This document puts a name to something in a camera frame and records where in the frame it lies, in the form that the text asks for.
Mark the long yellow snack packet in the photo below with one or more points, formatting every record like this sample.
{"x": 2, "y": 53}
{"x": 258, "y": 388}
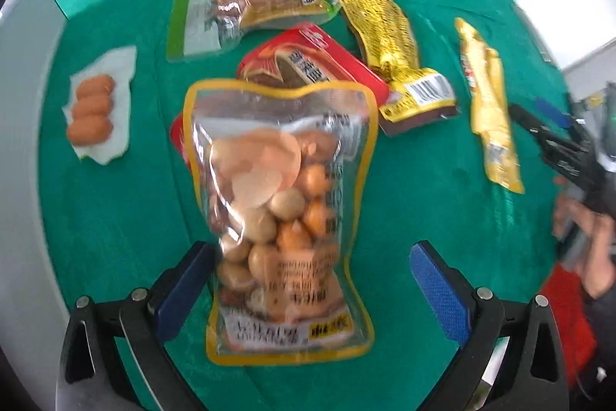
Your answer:
{"x": 491, "y": 117}

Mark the green-label clear snack packet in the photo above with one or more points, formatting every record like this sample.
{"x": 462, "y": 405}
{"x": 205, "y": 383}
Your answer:
{"x": 202, "y": 21}

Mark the yellow-rimmed quail egg bag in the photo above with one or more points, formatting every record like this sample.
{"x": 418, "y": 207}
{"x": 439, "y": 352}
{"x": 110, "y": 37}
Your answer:
{"x": 279, "y": 209}

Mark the green tablecloth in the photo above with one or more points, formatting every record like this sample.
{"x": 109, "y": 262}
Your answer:
{"x": 134, "y": 209}

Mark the person's right hand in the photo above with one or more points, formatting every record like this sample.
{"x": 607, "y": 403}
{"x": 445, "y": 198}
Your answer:
{"x": 596, "y": 247}

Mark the red fish snack packet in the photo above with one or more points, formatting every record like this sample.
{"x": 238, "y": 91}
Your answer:
{"x": 313, "y": 64}

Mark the small sausages clear packet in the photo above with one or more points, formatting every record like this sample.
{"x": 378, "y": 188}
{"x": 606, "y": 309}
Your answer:
{"x": 91, "y": 112}

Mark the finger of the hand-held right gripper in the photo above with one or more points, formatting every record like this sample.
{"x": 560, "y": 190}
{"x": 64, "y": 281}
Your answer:
{"x": 534, "y": 124}
{"x": 553, "y": 112}

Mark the gold snack packet with barcode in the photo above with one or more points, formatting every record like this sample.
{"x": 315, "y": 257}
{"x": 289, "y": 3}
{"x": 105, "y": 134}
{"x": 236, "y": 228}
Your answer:
{"x": 380, "y": 26}

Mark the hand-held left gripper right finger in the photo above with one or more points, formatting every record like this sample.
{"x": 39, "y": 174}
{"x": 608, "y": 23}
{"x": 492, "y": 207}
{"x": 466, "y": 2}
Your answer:
{"x": 438, "y": 290}

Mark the white cardboard box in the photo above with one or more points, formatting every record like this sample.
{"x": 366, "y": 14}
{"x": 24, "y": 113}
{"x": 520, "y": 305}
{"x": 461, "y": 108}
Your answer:
{"x": 29, "y": 151}

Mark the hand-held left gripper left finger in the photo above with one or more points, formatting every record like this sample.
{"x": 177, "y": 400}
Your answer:
{"x": 185, "y": 290}

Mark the red floor mat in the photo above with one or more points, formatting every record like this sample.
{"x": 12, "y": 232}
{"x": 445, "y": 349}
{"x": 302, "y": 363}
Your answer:
{"x": 570, "y": 324}

